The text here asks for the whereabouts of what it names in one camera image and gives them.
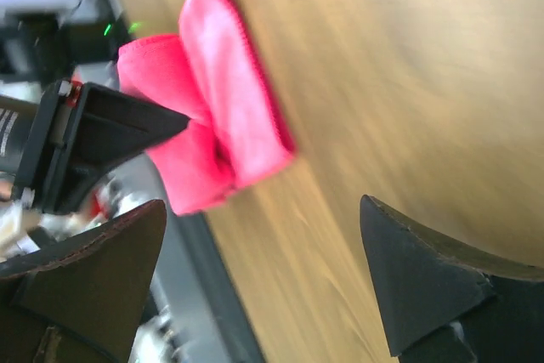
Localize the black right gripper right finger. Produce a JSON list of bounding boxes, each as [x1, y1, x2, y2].
[[360, 196, 543, 362]]

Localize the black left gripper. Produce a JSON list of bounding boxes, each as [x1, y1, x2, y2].
[[12, 80, 190, 214]]

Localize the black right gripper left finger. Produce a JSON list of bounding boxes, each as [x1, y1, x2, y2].
[[1, 200, 167, 362]]

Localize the pink towel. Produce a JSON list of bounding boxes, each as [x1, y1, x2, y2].
[[116, 0, 296, 215]]

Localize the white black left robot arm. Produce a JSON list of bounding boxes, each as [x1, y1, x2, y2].
[[1, 14, 189, 215]]

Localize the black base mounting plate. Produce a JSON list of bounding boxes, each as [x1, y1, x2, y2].
[[139, 154, 264, 363]]

